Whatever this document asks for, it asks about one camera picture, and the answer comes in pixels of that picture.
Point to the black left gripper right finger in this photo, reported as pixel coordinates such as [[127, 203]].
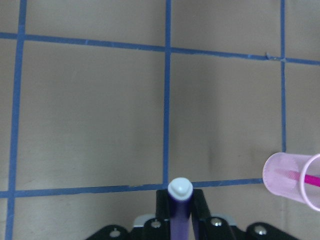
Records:
[[208, 226]]

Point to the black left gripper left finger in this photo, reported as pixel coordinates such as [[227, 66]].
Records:
[[145, 227]]

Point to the purple marker pen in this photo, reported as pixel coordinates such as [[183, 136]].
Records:
[[180, 192]]

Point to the pink mesh cup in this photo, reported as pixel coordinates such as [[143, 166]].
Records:
[[295, 177]]

